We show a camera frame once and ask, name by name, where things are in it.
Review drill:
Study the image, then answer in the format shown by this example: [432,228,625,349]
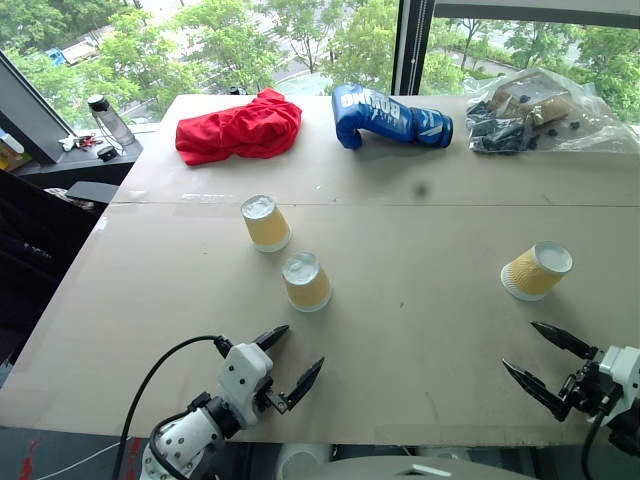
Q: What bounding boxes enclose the red and white small items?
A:
[57,133,105,153]

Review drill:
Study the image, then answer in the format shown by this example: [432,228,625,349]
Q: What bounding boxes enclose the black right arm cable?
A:
[581,409,610,480]

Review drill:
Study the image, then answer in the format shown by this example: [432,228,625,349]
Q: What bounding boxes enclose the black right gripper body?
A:
[559,349,622,416]

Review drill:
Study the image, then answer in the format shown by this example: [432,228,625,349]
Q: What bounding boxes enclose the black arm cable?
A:
[581,409,610,480]
[110,334,234,480]

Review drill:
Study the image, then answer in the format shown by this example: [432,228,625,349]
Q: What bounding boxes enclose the blue boxing glove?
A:
[331,82,455,151]

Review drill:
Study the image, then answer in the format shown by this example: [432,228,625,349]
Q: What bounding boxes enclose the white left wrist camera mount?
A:
[218,342,275,430]

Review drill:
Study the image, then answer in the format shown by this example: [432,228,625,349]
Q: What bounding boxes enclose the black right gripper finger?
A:
[530,321,600,361]
[501,358,572,423]

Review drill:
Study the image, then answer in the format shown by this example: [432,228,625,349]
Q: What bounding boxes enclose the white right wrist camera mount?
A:
[597,344,640,429]

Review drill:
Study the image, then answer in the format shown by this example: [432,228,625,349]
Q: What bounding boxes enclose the thin white floor cable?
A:
[35,437,132,480]

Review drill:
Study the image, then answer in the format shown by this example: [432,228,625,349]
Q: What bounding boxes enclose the grey flat pad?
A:
[65,180,121,205]

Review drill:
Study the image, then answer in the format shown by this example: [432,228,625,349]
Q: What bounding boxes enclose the white rounded shape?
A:
[276,443,332,480]

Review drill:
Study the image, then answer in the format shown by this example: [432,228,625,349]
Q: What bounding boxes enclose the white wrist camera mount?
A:
[218,342,275,430]
[597,344,640,429]

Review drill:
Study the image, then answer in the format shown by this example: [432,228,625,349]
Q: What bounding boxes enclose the yellow ribbed paper cup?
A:
[240,194,293,254]
[281,251,334,314]
[500,240,575,303]

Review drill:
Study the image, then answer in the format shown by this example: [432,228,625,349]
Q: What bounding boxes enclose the dark slanted panel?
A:
[0,49,77,166]

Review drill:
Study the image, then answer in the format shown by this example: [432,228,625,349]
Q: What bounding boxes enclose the clear water bottle black cap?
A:
[87,94,137,148]

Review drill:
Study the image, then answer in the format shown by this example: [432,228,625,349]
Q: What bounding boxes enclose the black chair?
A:
[0,168,104,386]

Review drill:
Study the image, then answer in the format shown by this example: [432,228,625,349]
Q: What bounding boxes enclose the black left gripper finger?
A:
[264,356,326,415]
[251,324,291,352]

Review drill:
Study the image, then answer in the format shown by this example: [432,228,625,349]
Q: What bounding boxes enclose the clear plastic bag of parts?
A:
[463,67,640,156]

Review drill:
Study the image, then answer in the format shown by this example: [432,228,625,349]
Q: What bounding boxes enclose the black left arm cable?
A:
[110,334,234,480]

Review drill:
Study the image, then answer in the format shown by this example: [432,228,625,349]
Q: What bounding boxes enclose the red crumpled cloth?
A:
[174,87,304,167]

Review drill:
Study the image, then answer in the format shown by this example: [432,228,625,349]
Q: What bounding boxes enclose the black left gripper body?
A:
[252,378,277,413]

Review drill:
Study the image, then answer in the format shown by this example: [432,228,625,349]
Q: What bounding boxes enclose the black window frame post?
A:
[391,0,640,97]

